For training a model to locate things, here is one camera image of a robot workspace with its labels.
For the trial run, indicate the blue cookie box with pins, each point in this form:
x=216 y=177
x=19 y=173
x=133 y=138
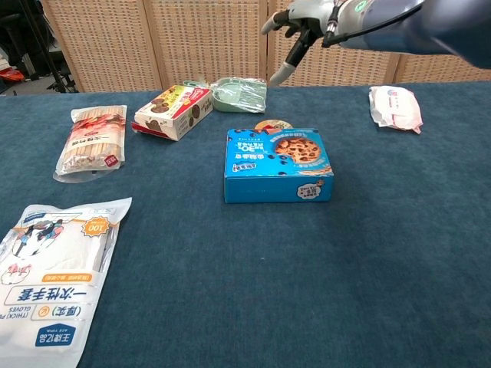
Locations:
x=277 y=164

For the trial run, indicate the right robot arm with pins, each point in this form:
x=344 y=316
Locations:
x=406 y=27

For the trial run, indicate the green dish in plastic wrap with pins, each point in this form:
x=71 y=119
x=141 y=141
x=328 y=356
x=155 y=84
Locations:
x=239 y=96

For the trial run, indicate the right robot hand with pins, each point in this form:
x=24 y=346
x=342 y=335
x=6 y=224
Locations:
x=307 y=19

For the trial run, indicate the round gold tin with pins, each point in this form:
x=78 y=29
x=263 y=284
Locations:
x=274 y=125

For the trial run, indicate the orange plastic bag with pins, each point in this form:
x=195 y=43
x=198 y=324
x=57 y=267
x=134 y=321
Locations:
x=11 y=74

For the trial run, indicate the white disposable gloves bag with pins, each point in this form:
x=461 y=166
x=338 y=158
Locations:
x=50 y=283

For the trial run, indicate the wooden lattice folding screen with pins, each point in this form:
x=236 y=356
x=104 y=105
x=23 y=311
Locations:
x=192 y=38

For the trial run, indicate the white wrapped snack pack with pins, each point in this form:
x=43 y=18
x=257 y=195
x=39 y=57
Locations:
x=395 y=108

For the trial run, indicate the black tripod stand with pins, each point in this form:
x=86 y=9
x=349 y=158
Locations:
x=46 y=50

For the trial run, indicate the bag of wooden chopsticks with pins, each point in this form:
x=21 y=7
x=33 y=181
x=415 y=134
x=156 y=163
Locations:
x=94 y=143

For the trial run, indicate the white and red biscuit box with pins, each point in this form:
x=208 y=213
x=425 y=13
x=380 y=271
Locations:
x=174 y=110

